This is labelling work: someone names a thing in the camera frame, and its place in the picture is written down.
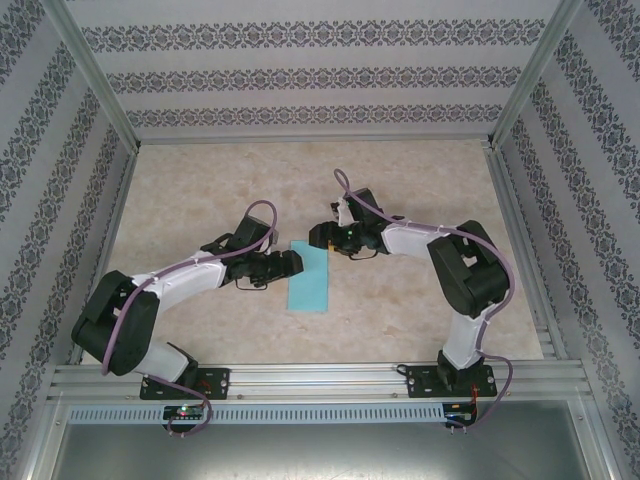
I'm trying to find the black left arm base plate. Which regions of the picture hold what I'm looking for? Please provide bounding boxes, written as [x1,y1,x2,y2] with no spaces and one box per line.
[140,367,232,401]

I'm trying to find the light blue cloth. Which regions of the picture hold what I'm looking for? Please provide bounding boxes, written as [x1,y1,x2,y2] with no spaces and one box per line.
[286,239,331,314]

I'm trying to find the slotted grey cable duct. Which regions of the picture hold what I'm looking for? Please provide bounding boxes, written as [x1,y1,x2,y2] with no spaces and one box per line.
[67,403,446,424]

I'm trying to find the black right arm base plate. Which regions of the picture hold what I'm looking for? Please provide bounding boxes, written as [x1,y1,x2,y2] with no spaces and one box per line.
[407,363,497,400]

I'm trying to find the aluminium mounting rail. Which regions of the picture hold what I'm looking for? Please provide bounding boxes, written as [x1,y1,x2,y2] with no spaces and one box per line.
[47,358,589,401]

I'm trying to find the aluminium corner post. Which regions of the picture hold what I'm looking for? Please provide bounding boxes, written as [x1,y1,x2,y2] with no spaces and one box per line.
[47,0,141,149]
[487,0,584,149]

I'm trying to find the grey metal sheet panel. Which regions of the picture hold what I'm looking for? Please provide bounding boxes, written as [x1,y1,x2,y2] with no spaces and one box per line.
[49,422,601,480]

